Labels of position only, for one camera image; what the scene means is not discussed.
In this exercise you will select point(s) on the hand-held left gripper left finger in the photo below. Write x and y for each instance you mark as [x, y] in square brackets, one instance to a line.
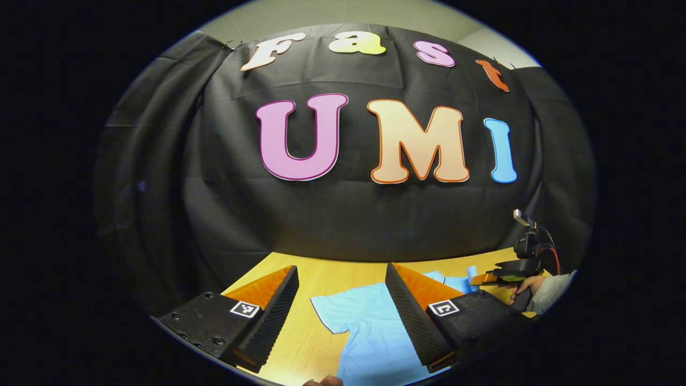
[273, 321]

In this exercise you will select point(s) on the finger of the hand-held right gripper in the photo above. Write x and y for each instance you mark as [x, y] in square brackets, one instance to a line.
[509, 271]

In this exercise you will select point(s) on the black backdrop cloth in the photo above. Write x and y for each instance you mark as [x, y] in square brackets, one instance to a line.
[332, 214]

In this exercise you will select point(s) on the blue T-shirt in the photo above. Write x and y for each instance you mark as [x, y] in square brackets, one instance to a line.
[370, 321]

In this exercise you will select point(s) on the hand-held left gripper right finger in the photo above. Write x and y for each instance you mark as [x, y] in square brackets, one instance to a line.
[410, 321]

